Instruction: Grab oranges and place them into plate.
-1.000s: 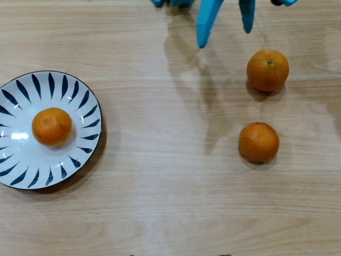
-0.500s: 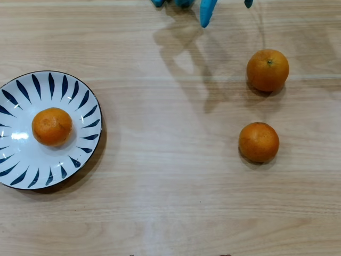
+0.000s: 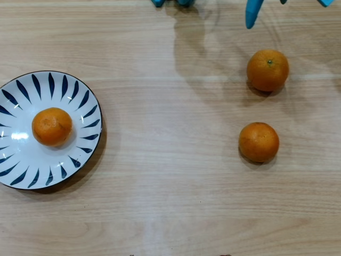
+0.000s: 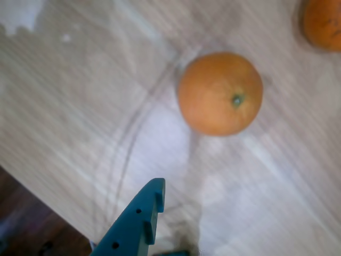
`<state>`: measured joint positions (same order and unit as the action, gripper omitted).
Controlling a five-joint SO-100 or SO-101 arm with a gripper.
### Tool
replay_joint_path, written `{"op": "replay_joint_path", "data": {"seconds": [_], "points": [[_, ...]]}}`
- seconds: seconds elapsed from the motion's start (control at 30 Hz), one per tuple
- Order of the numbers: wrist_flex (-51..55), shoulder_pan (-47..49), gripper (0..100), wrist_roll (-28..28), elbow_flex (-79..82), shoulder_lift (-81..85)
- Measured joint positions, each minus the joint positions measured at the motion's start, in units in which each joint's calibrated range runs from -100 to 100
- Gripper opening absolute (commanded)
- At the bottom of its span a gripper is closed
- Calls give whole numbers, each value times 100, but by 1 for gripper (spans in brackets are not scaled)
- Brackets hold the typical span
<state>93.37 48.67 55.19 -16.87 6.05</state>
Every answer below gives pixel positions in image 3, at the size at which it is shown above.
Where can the orange with green stem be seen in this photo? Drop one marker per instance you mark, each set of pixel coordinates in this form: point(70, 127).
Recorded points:
point(267, 70)

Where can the small smooth orange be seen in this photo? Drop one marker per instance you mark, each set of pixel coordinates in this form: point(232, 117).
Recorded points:
point(258, 142)

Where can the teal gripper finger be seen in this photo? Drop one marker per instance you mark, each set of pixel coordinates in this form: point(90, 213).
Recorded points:
point(253, 12)
point(327, 2)

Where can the scarred orange with dark lines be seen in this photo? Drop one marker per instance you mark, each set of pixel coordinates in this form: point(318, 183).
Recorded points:
point(52, 126)

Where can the white plate with blue strokes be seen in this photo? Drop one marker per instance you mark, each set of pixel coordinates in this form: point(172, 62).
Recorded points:
point(24, 160)

